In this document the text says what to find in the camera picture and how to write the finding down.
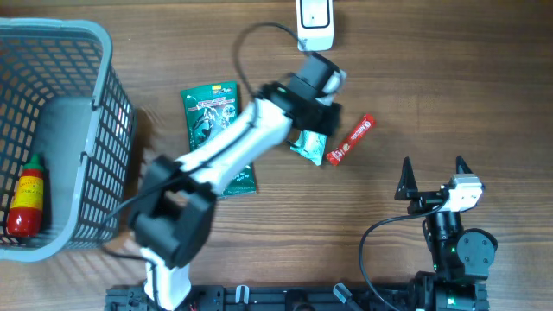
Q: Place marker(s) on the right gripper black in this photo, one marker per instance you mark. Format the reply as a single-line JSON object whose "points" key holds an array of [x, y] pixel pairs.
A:
{"points": [[424, 200]]}

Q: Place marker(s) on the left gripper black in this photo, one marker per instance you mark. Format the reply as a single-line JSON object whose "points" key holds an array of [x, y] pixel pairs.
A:
{"points": [[337, 116]]}

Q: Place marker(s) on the mint green wipes packet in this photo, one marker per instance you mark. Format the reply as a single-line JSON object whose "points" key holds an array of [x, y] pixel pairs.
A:
{"points": [[310, 145]]}

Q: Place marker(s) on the red Nescafe stick sachet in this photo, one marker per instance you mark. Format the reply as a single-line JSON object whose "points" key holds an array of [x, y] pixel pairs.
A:
{"points": [[366, 123]]}

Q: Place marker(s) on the green 3M gloves packet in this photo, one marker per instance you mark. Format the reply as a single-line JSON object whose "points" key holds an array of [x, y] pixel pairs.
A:
{"points": [[209, 109]]}

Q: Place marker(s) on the red chili sauce bottle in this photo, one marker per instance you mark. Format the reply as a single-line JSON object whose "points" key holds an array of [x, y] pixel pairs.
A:
{"points": [[26, 210]]}

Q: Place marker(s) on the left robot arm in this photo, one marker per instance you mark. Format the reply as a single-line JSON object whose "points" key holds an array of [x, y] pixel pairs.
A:
{"points": [[173, 215]]}

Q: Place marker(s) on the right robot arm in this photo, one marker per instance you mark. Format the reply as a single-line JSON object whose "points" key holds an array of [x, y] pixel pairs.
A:
{"points": [[461, 257]]}

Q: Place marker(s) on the white barcode scanner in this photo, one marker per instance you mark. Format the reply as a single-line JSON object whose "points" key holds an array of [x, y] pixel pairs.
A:
{"points": [[315, 24]]}

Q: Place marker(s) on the grey plastic mesh basket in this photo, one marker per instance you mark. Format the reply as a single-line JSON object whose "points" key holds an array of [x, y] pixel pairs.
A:
{"points": [[62, 100]]}

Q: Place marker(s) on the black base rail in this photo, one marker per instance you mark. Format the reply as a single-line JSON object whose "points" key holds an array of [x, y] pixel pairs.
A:
{"points": [[405, 296]]}

